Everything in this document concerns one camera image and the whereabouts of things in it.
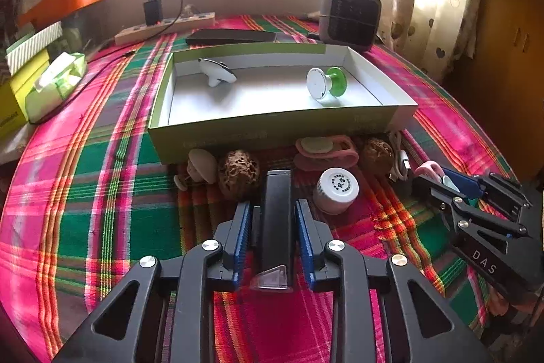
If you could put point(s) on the wooden wardrobe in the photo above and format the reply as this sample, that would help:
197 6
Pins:
510 48

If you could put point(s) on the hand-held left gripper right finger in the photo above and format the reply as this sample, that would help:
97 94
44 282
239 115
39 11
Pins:
302 237

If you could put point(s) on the green tissue pack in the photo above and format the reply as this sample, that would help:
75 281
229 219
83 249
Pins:
59 84

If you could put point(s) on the yellow-green box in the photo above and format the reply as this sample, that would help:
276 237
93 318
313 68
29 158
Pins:
17 91

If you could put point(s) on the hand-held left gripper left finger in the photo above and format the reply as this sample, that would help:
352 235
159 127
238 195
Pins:
242 237

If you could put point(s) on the black charger plug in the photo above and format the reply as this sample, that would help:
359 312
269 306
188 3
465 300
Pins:
153 11

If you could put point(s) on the orange tray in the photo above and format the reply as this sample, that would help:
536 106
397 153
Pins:
63 1

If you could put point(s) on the small white jar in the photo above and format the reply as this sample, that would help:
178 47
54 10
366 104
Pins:
335 187

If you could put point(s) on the plaid tablecloth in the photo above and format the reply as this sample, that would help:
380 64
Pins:
106 184

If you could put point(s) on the green striped box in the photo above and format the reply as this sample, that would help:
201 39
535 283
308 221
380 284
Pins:
34 47

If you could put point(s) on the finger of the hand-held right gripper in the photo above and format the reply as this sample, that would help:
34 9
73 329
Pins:
467 184
459 214

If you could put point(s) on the white mushroom-shaped hook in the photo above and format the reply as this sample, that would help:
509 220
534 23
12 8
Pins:
204 165

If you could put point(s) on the grey space heater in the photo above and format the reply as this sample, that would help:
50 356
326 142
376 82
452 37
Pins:
350 16

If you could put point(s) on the green cardboard box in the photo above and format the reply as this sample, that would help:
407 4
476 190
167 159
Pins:
255 135

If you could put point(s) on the brown walnut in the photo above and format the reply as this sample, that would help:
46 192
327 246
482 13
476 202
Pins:
238 174
378 155

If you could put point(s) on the green and white suction cup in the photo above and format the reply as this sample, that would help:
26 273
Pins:
318 85

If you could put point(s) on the white suction hook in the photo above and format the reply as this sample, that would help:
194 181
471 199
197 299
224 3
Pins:
216 72

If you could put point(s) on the black bike light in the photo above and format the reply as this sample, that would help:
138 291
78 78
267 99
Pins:
276 218

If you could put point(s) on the beige power strip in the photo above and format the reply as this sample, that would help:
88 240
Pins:
170 27

